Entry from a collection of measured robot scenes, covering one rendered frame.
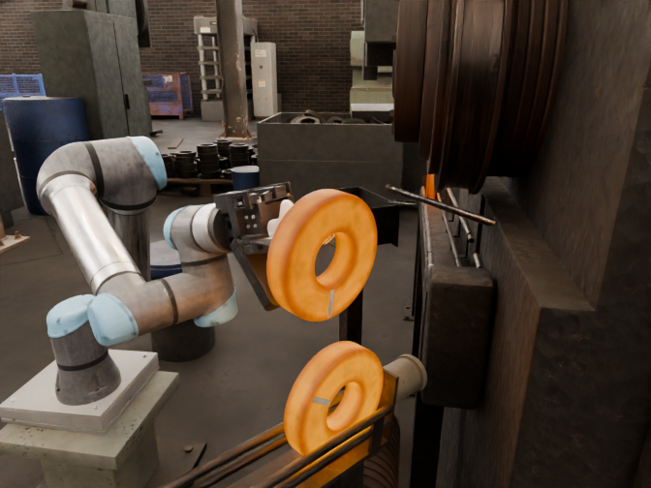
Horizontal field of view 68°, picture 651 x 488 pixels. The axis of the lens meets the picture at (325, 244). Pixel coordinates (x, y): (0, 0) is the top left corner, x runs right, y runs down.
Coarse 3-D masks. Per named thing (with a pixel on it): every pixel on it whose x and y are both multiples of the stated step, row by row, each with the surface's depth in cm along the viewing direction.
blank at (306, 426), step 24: (312, 360) 59; (336, 360) 58; (360, 360) 61; (312, 384) 57; (336, 384) 59; (360, 384) 63; (288, 408) 58; (312, 408) 57; (336, 408) 66; (360, 408) 64; (288, 432) 58; (312, 432) 58; (336, 432) 62
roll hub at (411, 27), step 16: (400, 0) 78; (416, 0) 78; (400, 16) 77; (416, 16) 77; (400, 32) 77; (416, 32) 77; (400, 48) 77; (416, 48) 77; (400, 64) 78; (416, 64) 77; (400, 80) 79; (416, 80) 78; (400, 96) 80; (416, 96) 80; (400, 112) 82; (416, 112) 82; (400, 128) 86; (416, 128) 85
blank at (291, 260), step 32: (320, 192) 54; (288, 224) 51; (320, 224) 52; (352, 224) 56; (288, 256) 50; (352, 256) 58; (288, 288) 52; (320, 288) 55; (352, 288) 60; (320, 320) 57
